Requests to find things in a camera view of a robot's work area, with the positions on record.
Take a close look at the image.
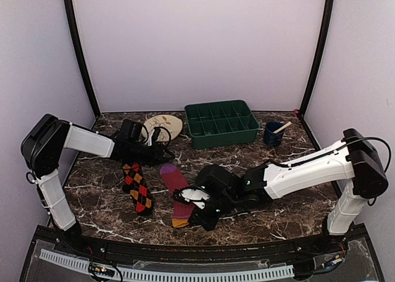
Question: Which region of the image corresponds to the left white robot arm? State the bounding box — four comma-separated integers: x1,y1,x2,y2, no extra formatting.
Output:
21,114,175,255

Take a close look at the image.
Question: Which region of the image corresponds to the right black frame post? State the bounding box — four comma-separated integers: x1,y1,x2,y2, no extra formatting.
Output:
298,0,335,119

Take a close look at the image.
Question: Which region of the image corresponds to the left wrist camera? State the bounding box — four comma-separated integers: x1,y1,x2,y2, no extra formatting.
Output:
146,126,161,146

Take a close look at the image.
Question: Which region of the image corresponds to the wooden stick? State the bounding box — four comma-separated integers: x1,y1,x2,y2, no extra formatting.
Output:
273,122,292,134

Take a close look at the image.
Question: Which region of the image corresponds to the small circuit board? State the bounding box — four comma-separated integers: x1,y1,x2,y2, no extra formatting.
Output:
88,262,115,278

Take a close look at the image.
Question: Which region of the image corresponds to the black frame post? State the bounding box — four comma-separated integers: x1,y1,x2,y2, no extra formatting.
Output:
298,0,335,119
64,0,101,119

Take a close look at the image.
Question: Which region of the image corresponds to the green compartment tray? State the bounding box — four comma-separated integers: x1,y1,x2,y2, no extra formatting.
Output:
185,100,260,149

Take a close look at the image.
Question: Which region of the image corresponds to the beige floral plate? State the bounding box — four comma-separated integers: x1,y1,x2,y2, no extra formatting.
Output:
144,114,183,143

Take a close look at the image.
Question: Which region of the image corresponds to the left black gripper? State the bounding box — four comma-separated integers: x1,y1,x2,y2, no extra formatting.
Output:
128,141,175,167

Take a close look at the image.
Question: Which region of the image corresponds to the black front rail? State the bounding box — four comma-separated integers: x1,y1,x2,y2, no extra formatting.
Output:
33,226,368,267

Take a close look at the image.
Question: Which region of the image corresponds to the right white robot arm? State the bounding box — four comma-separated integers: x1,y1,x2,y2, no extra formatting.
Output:
178,128,389,254

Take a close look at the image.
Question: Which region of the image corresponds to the black orange argyle sock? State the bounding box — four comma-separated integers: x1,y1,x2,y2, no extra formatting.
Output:
122,162,154,217

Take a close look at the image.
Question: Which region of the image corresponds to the dark blue mug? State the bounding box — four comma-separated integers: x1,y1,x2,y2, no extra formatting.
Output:
264,121,285,147

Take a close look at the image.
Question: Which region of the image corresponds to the white slotted cable duct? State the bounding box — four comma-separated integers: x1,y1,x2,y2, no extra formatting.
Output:
39,249,294,281

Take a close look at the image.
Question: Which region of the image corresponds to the maroon purple striped sock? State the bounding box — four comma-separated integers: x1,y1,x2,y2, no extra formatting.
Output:
160,164,195,228

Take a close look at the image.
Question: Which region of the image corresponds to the left black frame post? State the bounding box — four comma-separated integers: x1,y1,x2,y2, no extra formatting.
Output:
64,0,101,119

